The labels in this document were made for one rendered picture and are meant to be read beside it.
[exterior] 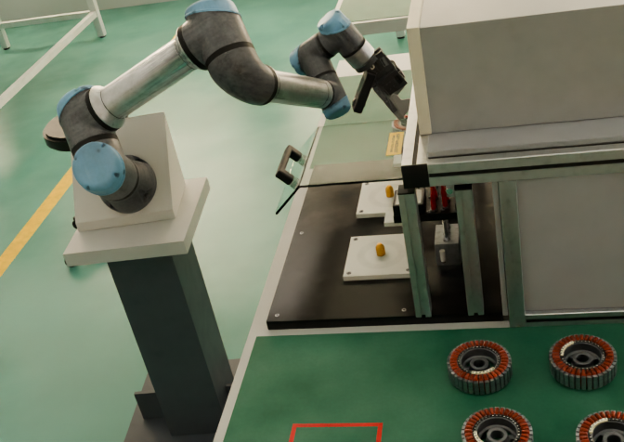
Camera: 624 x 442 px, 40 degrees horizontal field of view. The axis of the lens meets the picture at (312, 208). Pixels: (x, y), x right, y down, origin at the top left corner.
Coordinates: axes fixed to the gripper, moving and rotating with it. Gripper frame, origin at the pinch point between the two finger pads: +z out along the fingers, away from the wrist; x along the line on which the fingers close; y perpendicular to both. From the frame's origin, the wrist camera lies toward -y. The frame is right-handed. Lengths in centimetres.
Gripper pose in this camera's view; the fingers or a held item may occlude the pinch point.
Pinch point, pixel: (403, 116)
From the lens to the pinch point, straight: 236.2
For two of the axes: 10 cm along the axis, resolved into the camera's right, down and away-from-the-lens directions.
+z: 6.5, 6.4, 4.2
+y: 7.6, -5.8, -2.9
